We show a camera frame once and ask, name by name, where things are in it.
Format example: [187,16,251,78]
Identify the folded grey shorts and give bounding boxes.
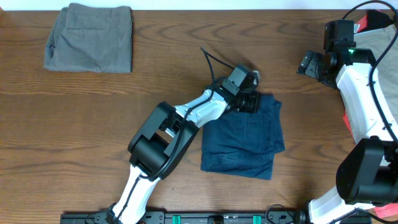
[44,3,133,73]

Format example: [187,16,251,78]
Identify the red garment in pile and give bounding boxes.
[341,15,398,218]

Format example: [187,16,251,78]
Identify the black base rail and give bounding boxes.
[60,208,310,224]

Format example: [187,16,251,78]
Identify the dark blue shorts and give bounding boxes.
[201,94,285,180]

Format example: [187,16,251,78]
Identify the beige garment in pile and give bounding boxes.
[354,25,397,121]

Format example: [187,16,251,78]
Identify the black garment in pile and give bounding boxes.
[363,10,394,32]

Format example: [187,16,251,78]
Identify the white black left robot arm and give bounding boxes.
[105,83,259,223]

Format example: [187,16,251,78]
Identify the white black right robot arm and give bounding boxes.
[297,47,397,223]

